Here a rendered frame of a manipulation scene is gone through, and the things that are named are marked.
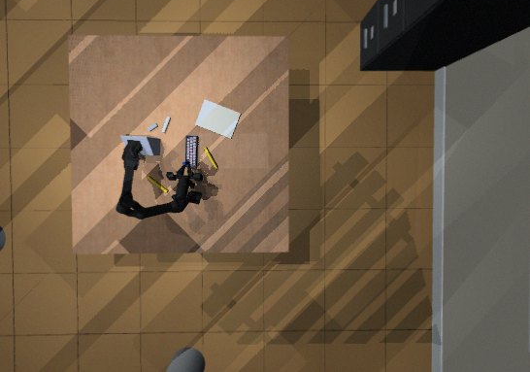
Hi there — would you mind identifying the dark grey keyboard with keys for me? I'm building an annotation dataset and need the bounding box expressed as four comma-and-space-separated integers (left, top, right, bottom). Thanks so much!
185, 135, 198, 168

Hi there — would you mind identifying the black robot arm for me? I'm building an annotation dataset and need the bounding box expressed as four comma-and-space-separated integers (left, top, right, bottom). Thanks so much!
116, 140, 202, 220

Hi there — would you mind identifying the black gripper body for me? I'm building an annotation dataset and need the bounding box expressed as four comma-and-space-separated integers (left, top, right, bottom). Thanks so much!
166, 172, 203, 188

